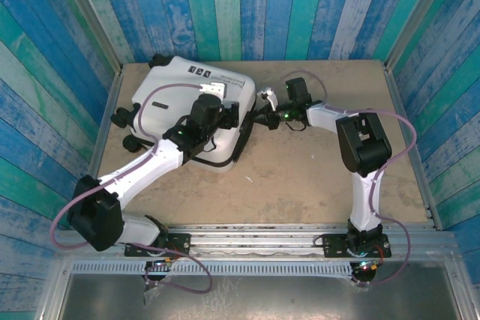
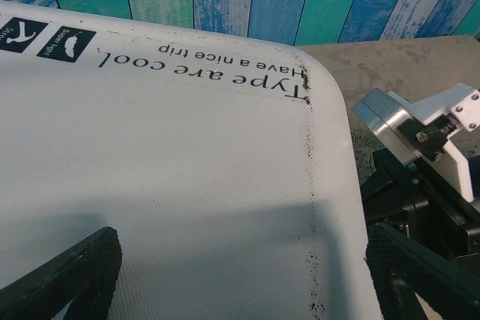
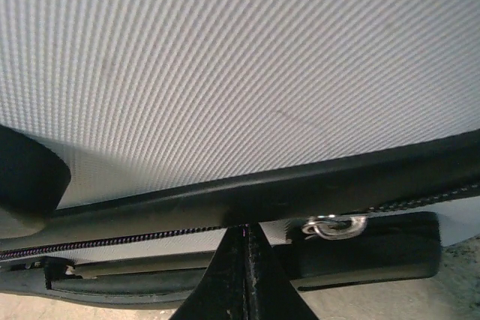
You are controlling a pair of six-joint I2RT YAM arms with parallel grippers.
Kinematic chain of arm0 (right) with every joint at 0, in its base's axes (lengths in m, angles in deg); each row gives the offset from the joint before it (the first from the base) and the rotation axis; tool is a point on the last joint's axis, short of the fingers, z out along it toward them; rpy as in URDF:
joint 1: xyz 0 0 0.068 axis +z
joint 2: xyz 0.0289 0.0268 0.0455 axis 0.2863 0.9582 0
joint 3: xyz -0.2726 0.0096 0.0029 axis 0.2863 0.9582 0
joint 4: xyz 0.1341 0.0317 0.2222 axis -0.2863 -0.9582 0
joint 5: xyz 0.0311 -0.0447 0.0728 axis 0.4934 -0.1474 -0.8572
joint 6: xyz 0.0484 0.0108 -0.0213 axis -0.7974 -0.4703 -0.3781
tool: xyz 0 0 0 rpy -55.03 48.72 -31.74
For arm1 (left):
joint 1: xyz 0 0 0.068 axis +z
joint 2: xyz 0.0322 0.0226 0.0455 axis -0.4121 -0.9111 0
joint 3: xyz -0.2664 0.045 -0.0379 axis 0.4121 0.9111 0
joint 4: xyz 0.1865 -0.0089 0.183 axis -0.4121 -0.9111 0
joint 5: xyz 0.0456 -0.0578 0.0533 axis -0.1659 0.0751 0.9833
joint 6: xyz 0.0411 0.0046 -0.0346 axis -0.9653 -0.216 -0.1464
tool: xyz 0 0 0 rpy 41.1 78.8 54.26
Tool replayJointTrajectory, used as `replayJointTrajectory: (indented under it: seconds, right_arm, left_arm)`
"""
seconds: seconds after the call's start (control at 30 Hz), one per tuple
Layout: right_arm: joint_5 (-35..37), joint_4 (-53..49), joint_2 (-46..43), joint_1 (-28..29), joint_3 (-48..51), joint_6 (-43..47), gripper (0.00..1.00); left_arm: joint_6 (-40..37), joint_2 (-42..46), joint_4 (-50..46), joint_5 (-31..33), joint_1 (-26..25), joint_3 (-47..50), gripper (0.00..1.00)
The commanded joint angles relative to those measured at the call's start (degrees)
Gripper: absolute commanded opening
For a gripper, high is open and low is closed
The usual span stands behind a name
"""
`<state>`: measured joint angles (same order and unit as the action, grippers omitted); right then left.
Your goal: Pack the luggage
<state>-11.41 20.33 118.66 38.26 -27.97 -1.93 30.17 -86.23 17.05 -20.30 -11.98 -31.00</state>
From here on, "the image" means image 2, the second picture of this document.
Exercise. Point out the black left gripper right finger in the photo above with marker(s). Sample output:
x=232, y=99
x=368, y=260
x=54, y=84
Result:
x=405, y=271

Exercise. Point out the white hard-shell wheeled suitcase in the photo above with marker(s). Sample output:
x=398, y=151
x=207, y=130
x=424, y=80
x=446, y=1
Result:
x=168, y=166

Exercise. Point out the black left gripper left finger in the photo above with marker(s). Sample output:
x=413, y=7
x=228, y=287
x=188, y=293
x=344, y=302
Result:
x=75, y=279

